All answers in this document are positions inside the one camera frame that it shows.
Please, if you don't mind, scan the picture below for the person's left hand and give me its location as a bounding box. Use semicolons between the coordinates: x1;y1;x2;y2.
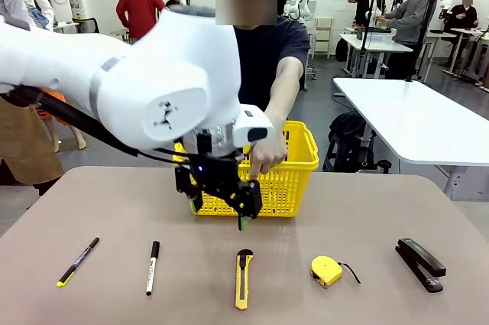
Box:
247;120;289;184

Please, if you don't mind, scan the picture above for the standing person in black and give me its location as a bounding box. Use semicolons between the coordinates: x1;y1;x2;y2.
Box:
347;0;387;27

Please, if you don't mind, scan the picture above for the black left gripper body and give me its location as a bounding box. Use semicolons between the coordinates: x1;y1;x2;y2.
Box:
182;153;245;196

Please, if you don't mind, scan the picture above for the black office chair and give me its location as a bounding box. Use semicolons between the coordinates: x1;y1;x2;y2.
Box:
72;17;101;34

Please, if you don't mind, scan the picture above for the large white table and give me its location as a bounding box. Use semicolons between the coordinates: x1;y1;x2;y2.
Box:
332;77;489;202

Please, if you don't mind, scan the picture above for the white drawer cabinet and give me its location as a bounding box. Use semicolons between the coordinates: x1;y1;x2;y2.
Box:
313;16;335;60

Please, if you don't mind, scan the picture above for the black backpack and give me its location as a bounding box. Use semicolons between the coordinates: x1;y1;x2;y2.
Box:
322;110;393;173

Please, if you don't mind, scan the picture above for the white background desk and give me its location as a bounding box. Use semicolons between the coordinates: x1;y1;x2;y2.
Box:
338;33;414;80

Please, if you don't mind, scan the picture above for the white marker black cap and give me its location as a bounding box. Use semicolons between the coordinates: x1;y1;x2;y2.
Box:
145;240;161;297

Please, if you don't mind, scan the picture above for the yellow utility knife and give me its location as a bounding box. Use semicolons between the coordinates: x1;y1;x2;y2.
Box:
234;249;254;311

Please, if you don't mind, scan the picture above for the person's left forearm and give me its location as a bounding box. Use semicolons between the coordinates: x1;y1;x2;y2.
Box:
263;56;306;129

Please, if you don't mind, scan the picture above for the yellow tape measure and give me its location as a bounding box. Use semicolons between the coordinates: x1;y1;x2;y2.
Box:
309;255;362;290

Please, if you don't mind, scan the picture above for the black yellow highlighter pen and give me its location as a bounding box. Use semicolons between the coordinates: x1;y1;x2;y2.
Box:
56;236;101;288

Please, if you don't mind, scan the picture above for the person in gray sweater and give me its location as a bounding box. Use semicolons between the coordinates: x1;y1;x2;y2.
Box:
384;0;432;81

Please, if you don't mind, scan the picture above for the tall black tripod stand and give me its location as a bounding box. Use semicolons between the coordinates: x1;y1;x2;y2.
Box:
405;0;440;83

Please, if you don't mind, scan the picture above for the seated person in black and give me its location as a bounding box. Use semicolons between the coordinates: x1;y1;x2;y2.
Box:
445;0;479;70

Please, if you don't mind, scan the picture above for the person in navy t-shirt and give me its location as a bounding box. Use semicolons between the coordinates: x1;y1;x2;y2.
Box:
215;0;311;112

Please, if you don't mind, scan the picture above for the black stapler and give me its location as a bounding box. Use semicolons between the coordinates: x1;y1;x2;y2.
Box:
394;237;447;294

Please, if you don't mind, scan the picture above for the yellow plastic shopping basket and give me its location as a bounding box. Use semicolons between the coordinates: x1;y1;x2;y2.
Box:
173;120;320;219

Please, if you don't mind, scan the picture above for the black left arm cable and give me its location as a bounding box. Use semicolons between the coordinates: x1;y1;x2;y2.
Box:
0;86;199;168

